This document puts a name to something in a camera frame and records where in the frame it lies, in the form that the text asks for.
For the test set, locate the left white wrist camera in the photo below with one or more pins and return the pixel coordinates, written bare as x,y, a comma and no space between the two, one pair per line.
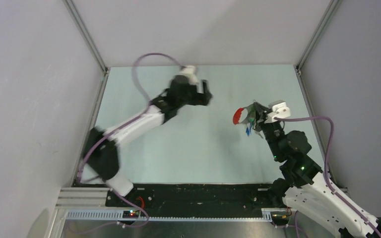
189,71

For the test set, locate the metal key holder red handle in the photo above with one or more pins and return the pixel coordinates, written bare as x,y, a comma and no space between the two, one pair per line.
244,115

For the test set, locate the right aluminium frame post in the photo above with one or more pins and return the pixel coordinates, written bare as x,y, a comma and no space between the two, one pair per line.
319,31

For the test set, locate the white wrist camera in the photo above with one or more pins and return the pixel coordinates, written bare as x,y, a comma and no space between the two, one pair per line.
278,110
189,71

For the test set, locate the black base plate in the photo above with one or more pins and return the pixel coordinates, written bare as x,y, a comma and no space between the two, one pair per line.
206,200

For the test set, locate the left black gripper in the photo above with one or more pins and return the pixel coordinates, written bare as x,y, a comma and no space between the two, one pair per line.
200,98

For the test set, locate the aluminium frame post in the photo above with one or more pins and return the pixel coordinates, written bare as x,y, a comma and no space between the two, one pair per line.
319,31
82,28

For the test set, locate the controller board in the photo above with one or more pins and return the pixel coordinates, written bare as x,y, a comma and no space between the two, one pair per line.
131,214
279,221

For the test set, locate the left aluminium frame post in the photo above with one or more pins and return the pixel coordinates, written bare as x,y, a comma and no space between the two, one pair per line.
82,28

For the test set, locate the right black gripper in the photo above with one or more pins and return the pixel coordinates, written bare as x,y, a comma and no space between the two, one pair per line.
260,116

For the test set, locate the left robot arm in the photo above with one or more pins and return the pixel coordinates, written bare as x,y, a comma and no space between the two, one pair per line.
102,148

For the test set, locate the slotted cable duct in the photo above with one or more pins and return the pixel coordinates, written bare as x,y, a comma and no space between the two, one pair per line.
120,215

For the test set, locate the left controller board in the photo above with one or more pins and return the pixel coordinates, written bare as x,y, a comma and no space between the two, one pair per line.
131,214

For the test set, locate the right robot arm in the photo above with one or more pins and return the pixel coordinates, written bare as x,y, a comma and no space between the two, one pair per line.
305,185

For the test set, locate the right controller board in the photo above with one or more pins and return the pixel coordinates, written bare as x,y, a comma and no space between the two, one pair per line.
279,221

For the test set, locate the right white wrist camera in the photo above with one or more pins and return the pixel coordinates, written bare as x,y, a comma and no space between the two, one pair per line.
278,110

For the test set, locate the blue key tag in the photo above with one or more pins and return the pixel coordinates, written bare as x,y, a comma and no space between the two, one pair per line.
249,129

